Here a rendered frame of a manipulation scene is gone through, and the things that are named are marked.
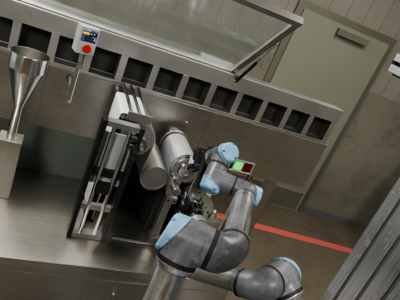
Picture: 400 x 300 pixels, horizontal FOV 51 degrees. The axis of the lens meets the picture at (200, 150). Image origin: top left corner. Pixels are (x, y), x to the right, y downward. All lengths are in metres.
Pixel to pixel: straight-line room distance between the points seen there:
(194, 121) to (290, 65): 2.40
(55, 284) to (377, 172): 4.26
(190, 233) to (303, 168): 1.47
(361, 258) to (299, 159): 1.64
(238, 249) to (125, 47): 1.12
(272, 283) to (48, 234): 0.91
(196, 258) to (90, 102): 1.09
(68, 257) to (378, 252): 1.21
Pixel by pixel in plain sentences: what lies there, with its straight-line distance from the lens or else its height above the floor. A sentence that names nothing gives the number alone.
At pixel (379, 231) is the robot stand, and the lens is 0.84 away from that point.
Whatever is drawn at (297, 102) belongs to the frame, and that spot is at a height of 1.62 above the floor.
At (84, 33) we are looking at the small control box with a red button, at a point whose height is 1.68.
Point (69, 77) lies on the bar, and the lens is 1.95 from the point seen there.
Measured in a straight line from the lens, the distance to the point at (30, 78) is 1.69.
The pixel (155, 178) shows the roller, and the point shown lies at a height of 1.18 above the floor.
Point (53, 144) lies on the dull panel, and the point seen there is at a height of 1.06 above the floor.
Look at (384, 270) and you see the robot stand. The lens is 0.81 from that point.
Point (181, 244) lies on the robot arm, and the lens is 1.13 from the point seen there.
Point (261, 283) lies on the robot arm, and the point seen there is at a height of 1.22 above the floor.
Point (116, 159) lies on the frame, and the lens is 1.66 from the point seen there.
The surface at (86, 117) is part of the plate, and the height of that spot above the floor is 1.24.
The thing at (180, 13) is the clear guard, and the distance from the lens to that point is 1.75.
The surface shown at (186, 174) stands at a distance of 1.84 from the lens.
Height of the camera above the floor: 2.02
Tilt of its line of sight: 21 degrees down
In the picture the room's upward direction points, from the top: 23 degrees clockwise
